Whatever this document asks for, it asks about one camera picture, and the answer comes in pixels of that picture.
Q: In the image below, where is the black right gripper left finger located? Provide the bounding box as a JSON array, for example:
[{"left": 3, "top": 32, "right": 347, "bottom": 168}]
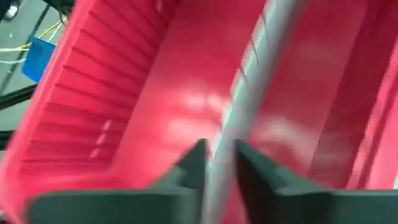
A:
[{"left": 26, "top": 138, "right": 208, "bottom": 224}]

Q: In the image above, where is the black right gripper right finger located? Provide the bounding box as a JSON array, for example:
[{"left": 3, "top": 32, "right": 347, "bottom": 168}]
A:
[{"left": 234, "top": 139, "right": 398, "bottom": 224}]

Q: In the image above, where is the long grey slotted divider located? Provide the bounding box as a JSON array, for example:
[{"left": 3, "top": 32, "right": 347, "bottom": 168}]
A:
[{"left": 200, "top": 0, "right": 308, "bottom": 224}]

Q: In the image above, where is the large red plastic bin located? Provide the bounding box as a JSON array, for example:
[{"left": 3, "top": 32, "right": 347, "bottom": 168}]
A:
[{"left": 0, "top": 0, "right": 398, "bottom": 224}]

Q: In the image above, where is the blue plastic bin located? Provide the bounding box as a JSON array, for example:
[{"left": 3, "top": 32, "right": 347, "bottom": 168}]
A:
[{"left": 21, "top": 34, "right": 57, "bottom": 83}]

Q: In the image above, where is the yellow cable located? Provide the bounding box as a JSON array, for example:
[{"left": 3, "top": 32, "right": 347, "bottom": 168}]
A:
[{"left": 0, "top": 19, "right": 68, "bottom": 54}]

